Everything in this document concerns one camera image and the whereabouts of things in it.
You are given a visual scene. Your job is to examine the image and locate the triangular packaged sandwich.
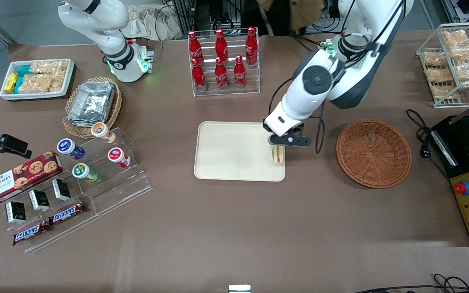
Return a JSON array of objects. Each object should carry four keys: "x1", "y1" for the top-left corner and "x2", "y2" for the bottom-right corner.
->
[{"x1": 270, "y1": 144, "x2": 286, "y2": 164}]

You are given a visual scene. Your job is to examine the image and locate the cream plastic tray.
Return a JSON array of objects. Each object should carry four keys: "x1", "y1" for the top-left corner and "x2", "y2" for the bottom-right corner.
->
[{"x1": 194, "y1": 121, "x2": 286, "y2": 182}]

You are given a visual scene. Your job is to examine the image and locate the round brown wicker basket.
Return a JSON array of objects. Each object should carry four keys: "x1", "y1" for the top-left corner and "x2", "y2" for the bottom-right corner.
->
[{"x1": 336, "y1": 119, "x2": 412, "y2": 189}]

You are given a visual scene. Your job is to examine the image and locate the flat light wicker basket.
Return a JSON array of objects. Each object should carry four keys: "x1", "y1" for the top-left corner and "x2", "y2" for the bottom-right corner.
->
[{"x1": 62, "y1": 76, "x2": 123, "y2": 139}]

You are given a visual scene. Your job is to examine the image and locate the clear acrylic bottle rack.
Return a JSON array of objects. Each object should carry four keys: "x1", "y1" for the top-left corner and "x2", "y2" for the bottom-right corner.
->
[{"x1": 187, "y1": 28, "x2": 261, "y2": 97}]

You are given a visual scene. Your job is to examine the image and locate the red cola bottle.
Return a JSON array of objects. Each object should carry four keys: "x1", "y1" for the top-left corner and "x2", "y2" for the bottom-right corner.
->
[
  {"x1": 215, "y1": 28, "x2": 229, "y2": 61},
  {"x1": 215, "y1": 57, "x2": 229, "y2": 90},
  {"x1": 188, "y1": 31, "x2": 204, "y2": 66},
  {"x1": 245, "y1": 26, "x2": 258, "y2": 66},
  {"x1": 191, "y1": 58, "x2": 208, "y2": 92},
  {"x1": 233, "y1": 55, "x2": 247, "y2": 90}
]

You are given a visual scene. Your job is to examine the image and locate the brown jacket sleeve arm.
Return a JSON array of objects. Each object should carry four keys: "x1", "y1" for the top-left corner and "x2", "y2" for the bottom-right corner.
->
[{"x1": 256, "y1": 0, "x2": 325, "y2": 32}]

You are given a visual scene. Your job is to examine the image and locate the crumpled beige bag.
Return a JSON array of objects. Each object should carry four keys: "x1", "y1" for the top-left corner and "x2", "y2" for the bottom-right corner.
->
[{"x1": 125, "y1": 3, "x2": 182, "y2": 41}]

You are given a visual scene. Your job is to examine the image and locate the red lid yogurt cup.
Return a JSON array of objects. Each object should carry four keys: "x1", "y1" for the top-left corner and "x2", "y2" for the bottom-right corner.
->
[{"x1": 107, "y1": 147, "x2": 131, "y2": 168}]

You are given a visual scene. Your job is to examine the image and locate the clear acrylic stepped stand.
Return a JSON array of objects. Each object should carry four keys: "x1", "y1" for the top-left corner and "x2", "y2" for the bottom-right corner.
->
[{"x1": 0, "y1": 127, "x2": 153, "y2": 254}]

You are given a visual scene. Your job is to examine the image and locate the black countertop appliance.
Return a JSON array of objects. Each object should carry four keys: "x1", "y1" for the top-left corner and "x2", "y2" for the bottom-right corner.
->
[{"x1": 430, "y1": 97, "x2": 469, "y2": 248}]

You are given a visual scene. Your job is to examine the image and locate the orange lid yogurt cup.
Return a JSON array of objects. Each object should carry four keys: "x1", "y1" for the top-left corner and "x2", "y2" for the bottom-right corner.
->
[{"x1": 91, "y1": 122, "x2": 117, "y2": 144}]

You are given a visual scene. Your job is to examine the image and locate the stack of foil trays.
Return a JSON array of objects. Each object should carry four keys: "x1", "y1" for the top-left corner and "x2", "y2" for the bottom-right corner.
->
[{"x1": 67, "y1": 81, "x2": 116, "y2": 128}]

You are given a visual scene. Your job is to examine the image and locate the green lid yogurt cup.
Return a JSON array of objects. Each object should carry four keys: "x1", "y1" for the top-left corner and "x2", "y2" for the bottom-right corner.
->
[{"x1": 72, "y1": 162, "x2": 99, "y2": 183}]

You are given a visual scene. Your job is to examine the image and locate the blue lid yogurt cup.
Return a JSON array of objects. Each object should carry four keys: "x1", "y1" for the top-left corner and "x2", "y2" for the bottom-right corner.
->
[{"x1": 57, "y1": 138, "x2": 85, "y2": 160}]

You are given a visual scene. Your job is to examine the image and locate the white rectangular snack bin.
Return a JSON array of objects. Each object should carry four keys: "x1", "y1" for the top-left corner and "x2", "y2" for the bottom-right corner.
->
[{"x1": 0, "y1": 59, "x2": 75, "y2": 101}]

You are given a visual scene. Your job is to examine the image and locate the clear bag rice crackers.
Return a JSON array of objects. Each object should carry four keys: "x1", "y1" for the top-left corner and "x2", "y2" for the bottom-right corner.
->
[
  {"x1": 49, "y1": 72, "x2": 67, "y2": 93},
  {"x1": 18, "y1": 74, "x2": 53, "y2": 94},
  {"x1": 30, "y1": 60, "x2": 69, "y2": 77}
]

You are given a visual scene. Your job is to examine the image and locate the small black box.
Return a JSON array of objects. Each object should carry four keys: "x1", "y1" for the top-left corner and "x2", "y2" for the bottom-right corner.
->
[
  {"x1": 52, "y1": 179, "x2": 72, "y2": 201},
  {"x1": 5, "y1": 201, "x2": 27, "y2": 223},
  {"x1": 28, "y1": 189, "x2": 50, "y2": 212}
]

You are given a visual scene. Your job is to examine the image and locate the Snickers chocolate bar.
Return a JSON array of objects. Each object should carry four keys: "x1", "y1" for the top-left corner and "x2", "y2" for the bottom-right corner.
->
[
  {"x1": 12, "y1": 221, "x2": 51, "y2": 246},
  {"x1": 48, "y1": 202, "x2": 87, "y2": 225}
]

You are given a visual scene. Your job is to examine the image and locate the red Walkers cookie box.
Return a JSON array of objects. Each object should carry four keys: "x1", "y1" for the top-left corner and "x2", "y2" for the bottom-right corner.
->
[{"x1": 0, "y1": 151, "x2": 64, "y2": 204}]

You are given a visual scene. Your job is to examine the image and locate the yellow snack packet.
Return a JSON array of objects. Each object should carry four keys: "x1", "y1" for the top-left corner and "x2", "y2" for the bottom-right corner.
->
[{"x1": 3, "y1": 72, "x2": 19, "y2": 94}]

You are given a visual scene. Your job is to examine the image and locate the black power cable with plug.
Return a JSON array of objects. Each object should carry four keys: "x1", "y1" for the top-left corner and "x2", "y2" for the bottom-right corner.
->
[{"x1": 405, "y1": 109, "x2": 451, "y2": 180}]

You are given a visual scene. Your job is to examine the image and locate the white wire display rack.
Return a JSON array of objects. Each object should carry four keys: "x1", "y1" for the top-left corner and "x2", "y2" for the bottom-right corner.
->
[{"x1": 416, "y1": 22, "x2": 469, "y2": 109}]

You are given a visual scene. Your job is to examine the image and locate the black floor cables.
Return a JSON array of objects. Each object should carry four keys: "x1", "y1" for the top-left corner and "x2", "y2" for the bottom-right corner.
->
[{"x1": 353, "y1": 274, "x2": 469, "y2": 293}]

